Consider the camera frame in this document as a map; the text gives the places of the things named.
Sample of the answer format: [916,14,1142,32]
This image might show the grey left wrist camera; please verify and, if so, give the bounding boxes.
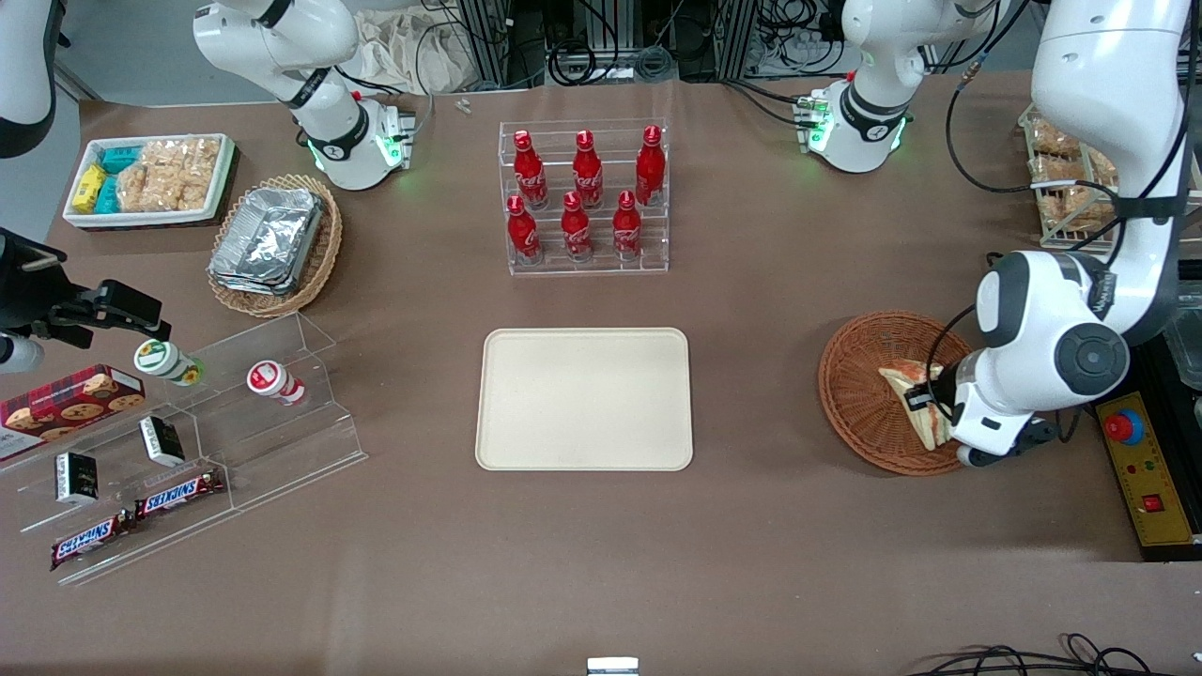
[958,418,1057,469]

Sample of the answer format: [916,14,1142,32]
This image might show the clear acrylic stepped shelf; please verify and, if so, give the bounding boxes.
[0,312,369,588]

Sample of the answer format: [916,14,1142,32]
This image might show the red cola bottle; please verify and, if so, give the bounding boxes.
[573,130,604,209]
[612,191,643,261]
[513,130,548,209]
[561,191,593,262]
[506,194,542,264]
[636,125,666,207]

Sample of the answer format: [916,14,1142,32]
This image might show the Snickers chocolate bar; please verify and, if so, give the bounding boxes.
[50,512,132,571]
[134,469,224,520]

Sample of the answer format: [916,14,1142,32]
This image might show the white plastic snack bin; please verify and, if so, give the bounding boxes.
[63,133,236,230]

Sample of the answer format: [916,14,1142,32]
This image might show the small black white box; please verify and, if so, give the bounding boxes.
[139,416,186,468]
[54,452,100,505]

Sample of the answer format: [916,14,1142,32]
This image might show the triangle sandwich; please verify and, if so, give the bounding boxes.
[878,360,954,450]

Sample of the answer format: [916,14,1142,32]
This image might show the aluminium foil tray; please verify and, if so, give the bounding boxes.
[211,186,325,284]
[211,270,303,298]

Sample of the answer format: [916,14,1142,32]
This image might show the brown round wicker basket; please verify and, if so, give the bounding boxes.
[818,311,978,477]

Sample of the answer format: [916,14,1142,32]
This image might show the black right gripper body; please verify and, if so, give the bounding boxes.
[0,230,95,339]

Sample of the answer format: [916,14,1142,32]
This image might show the yellow snack packet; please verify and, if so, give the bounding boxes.
[73,164,108,213]

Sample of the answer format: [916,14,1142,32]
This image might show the yellow emergency stop box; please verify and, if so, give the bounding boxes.
[1094,390,1201,562]

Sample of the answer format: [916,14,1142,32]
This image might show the green lidded yogurt cup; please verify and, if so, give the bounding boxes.
[133,339,205,387]

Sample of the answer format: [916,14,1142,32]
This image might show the light oval wicker basket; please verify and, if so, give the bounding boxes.
[208,174,344,318]

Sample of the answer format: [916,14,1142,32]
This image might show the red tartan cookie box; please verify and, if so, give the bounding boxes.
[0,364,146,461]

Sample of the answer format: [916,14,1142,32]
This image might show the black base cable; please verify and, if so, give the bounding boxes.
[721,78,820,130]

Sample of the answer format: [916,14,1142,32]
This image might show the clear acrylic bottle rack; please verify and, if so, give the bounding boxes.
[498,117,670,276]

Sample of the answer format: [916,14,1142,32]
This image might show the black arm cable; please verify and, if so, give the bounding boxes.
[942,52,1128,203]

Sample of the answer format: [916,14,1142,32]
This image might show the clear plastic container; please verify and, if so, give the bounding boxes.
[1164,282,1202,391]

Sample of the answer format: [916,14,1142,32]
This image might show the black coiled cable bundle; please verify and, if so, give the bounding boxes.
[545,0,677,87]

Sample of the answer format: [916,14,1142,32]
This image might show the clear rice cracker bag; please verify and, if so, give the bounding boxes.
[117,137,223,213]
[1033,155,1118,233]
[1028,120,1083,158]

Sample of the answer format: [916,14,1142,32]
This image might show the red lidded yogurt cup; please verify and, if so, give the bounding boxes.
[247,361,307,407]

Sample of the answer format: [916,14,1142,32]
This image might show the white cloth bag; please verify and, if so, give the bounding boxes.
[352,8,485,95]

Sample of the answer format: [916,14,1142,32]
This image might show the black floor cable loops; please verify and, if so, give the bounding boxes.
[906,634,1161,676]

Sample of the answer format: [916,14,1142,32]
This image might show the clear wire snack rack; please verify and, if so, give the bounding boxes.
[1019,101,1123,250]

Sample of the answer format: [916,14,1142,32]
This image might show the cream rectangular tray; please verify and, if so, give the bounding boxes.
[475,328,694,471]

